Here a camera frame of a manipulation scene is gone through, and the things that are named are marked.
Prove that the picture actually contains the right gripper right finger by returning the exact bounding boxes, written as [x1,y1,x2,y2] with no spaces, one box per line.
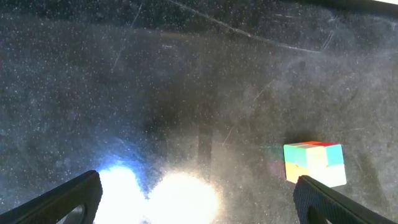
[292,174,398,224]

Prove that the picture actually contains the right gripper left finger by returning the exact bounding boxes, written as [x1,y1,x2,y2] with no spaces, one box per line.
[0,169,104,224]

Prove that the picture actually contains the many-coloured puzzle cube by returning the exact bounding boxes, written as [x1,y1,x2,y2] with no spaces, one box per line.
[282,141,348,189]

